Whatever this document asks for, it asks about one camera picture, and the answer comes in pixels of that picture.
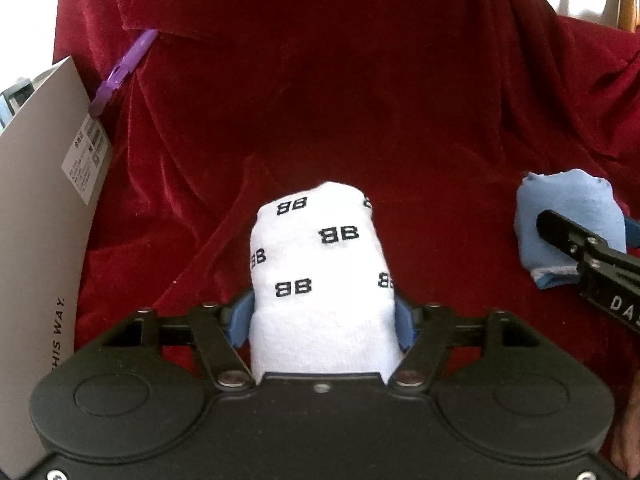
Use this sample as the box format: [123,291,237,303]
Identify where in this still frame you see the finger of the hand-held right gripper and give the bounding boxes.
[621,214,640,250]
[536,209,640,286]

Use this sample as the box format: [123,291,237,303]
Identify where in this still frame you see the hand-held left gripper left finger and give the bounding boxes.
[97,291,256,390]

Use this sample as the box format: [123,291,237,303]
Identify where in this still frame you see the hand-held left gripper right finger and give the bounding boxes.
[389,296,546,390]

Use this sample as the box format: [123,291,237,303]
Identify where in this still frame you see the blue sock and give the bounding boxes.
[515,169,628,290]

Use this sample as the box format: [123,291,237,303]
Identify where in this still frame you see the white printed sock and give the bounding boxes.
[248,181,406,378]

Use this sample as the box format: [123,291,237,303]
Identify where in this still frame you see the grey cardboard box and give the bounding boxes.
[0,55,113,480]

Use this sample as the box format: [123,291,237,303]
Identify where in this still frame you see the red velvet blanket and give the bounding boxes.
[50,0,640,461]

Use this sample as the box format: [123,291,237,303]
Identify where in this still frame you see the purple clothespin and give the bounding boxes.
[89,29,160,116]

